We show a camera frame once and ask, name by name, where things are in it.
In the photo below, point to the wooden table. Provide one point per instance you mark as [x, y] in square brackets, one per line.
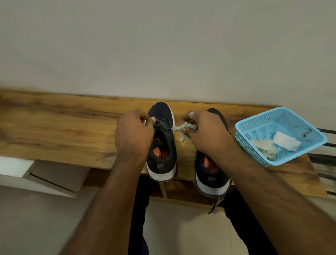
[65, 128]

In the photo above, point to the white drawer unit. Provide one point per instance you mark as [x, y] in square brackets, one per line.
[57, 173]

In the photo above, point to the person's right hand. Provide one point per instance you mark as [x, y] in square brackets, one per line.
[210, 134]

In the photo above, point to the person's right forearm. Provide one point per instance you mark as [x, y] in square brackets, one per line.
[283, 207]

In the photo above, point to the blue plastic basket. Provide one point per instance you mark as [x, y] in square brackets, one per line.
[262, 120]

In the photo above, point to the black metal shoe rack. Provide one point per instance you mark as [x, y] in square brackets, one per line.
[324, 163]

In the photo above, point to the person's left forearm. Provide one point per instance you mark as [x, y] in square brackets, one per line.
[105, 210]

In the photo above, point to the used wipe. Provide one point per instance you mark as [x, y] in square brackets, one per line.
[265, 148]

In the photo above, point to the person's left hand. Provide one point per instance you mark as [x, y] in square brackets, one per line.
[134, 139]

